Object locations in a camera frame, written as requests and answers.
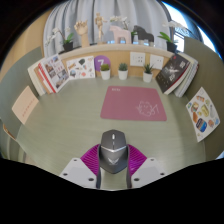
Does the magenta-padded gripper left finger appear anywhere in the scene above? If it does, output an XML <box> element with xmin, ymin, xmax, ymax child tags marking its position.
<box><xmin>59</xmin><ymin>143</ymin><xmax>102</xmax><ymax>190</ymax></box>

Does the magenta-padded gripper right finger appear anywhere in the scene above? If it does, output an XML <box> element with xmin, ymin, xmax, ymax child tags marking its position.
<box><xmin>125</xmin><ymin>143</ymin><xmax>167</xmax><ymax>190</ymax></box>

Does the grey computer mouse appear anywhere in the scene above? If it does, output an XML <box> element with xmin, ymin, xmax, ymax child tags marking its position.
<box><xmin>98</xmin><ymin>129</ymin><xmax>130</xmax><ymax>175</ymax></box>

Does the pink mouse pad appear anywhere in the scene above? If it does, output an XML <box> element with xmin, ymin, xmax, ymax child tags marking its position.
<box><xmin>100</xmin><ymin>85</ymin><xmax>168</xmax><ymax>122</ymax></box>

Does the white sticker sheet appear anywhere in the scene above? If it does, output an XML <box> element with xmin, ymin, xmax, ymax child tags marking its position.
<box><xmin>185</xmin><ymin>86</ymin><xmax>221</xmax><ymax>143</ymax></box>
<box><xmin>65</xmin><ymin>55</ymin><xmax>97</xmax><ymax>81</ymax></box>

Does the wooden chair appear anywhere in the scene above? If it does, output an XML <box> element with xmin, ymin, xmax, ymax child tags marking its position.
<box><xmin>1</xmin><ymin>121</ymin><xmax>18</xmax><ymax>141</ymax></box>

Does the beige card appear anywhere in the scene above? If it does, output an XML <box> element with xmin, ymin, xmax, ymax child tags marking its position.
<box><xmin>11</xmin><ymin>85</ymin><xmax>40</xmax><ymax>126</ymax></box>

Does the small succulent in white pot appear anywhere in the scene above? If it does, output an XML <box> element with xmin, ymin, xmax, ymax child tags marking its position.
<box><xmin>142</xmin><ymin>63</ymin><xmax>154</xmax><ymax>84</ymax></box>
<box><xmin>99</xmin><ymin>63</ymin><xmax>112</xmax><ymax>81</ymax></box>
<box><xmin>117</xmin><ymin>62</ymin><xmax>129</xmax><ymax>81</ymax></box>

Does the stack of white books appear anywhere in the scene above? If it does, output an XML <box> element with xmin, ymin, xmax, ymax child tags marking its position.
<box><xmin>27</xmin><ymin>59</ymin><xmax>48</xmax><ymax>98</ymax></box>
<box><xmin>173</xmin><ymin>52</ymin><xmax>200</xmax><ymax>98</ymax></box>

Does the red-edged photo magazine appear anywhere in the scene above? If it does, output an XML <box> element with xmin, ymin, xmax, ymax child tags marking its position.
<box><xmin>37</xmin><ymin>53</ymin><xmax>70</xmax><ymax>94</ymax></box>

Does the black book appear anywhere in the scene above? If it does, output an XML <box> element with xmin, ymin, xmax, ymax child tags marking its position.
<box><xmin>155</xmin><ymin>53</ymin><xmax>192</xmax><ymax>96</ymax></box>

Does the grey-green desk partition panel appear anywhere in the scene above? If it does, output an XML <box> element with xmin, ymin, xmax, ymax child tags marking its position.
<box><xmin>0</xmin><ymin>46</ymin><xmax>44</xmax><ymax>134</ymax></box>
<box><xmin>183</xmin><ymin>36</ymin><xmax>224</xmax><ymax>161</ymax></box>

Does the purple round sign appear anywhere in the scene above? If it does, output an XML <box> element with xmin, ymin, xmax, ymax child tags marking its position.
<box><xmin>93</xmin><ymin>55</ymin><xmax>112</xmax><ymax>72</ymax></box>

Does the wooden desk back shelf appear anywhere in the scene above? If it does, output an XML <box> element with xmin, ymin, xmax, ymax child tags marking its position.
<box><xmin>28</xmin><ymin>43</ymin><xmax>188</xmax><ymax>81</ymax></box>

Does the dark grey horse figurine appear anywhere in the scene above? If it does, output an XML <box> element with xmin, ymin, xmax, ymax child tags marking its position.
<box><xmin>132</xmin><ymin>25</ymin><xmax>155</xmax><ymax>47</ymax></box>

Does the pink horse figurine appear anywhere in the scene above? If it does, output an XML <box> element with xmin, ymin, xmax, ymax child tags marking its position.
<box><xmin>109</xmin><ymin>25</ymin><xmax>133</xmax><ymax>45</ymax></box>

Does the wooden artist mannequin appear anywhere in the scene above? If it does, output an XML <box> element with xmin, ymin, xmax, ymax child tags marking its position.
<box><xmin>94</xmin><ymin>12</ymin><xmax>108</xmax><ymax>45</ymax></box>

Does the window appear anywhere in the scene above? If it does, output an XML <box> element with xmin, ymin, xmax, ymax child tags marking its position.
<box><xmin>163</xmin><ymin>1</ymin><xmax>214</xmax><ymax>51</ymax></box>

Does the grey curtain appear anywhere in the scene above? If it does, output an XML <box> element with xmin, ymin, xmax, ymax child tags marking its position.
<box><xmin>43</xmin><ymin>0</ymin><xmax>171</xmax><ymax>58</ymax></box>

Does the white wall switch plate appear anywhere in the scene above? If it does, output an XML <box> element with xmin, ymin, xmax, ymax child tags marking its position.
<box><xmin>149</xmin><ymin>54</ymin><xmax>165</xmax><ymax>71</ymax></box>

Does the white wall socket plate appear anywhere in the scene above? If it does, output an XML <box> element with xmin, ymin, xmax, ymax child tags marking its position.
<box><xmin>129</xmin><ymin>51</ymin><xmax>147</xmax><ymax>67</ymax></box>

